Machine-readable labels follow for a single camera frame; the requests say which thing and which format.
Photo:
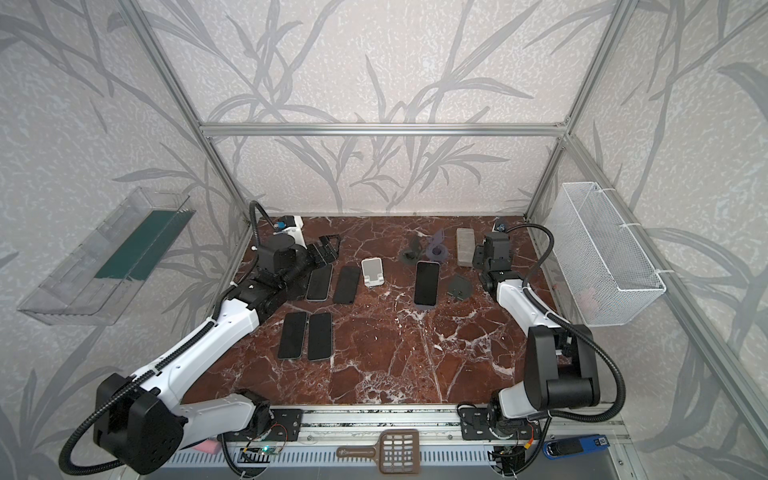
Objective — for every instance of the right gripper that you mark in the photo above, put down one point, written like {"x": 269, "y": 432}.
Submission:
{"x": 479, "y": 253}

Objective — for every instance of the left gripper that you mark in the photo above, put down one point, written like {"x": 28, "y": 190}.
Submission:
{"x": 330, "y": 254}

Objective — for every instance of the white framed phone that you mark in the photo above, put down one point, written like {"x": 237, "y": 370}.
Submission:
{"x": 319, "y": 284}

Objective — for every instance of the black phone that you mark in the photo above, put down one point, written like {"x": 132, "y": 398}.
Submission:
{"x": 292, "y": 336}
{"x": 347, "y": 285}
{"x": 320, "y": 337}

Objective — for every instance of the dark grey round phone stand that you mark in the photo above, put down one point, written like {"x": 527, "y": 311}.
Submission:
{"x": 436, "y": 251}

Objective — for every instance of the purple edged phone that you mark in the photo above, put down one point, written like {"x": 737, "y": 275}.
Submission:
{"x": 426, "y": 284}

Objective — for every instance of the grey angled phone stand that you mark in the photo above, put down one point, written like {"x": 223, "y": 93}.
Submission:
{"x": 413, "y": 253}

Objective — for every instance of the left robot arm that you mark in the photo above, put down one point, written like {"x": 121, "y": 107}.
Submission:
{"x": 141, "y": 421}

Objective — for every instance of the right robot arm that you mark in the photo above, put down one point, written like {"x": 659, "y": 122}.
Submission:
{"x": 561, "y": 359}

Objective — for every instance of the white phone stand back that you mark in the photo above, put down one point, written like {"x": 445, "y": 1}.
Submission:
{"x": 373, "y": 272}

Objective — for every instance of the grey rectangular block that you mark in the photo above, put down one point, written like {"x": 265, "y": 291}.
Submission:
{"x": 465, "y": 246}

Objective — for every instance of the blue black device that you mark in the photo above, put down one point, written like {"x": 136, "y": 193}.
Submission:
{"x": 575, "y": 446}

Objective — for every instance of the green circuit board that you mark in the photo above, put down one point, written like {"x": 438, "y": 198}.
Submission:
{"x": 258, "y": 454}

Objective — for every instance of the brown plastic spatula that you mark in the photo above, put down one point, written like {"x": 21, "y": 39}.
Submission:
{"x": 397, "y": 452}

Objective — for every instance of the purple pink toy rake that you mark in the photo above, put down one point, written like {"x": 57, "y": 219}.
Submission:
{"x": 209, "y": 446}

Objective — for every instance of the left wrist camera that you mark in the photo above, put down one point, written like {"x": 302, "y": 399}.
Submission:
{"x": 291, "y": 225}

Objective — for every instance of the white wire mesh basket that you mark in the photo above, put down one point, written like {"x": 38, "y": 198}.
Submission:
{"x": 608, "y": 274}

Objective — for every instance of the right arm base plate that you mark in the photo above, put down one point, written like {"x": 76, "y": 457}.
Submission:
{"x": 477, "y": 424}

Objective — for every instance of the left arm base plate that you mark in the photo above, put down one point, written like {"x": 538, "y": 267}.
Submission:
{"x": 285, "y": 427}

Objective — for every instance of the clear plastic wall shelf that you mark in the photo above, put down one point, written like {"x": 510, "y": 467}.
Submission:
{"x": 94, "y": 285}

